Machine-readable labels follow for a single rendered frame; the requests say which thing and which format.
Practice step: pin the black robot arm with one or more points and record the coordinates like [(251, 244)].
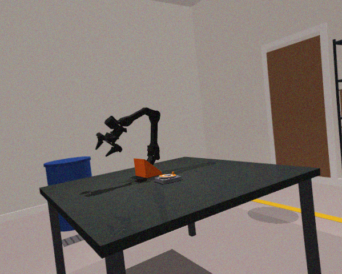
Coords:
[(154, 117)]

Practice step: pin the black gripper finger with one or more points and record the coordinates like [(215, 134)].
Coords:
[(113, 150), (100, 142)]

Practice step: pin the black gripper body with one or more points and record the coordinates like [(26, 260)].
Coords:
[(116, 146)]

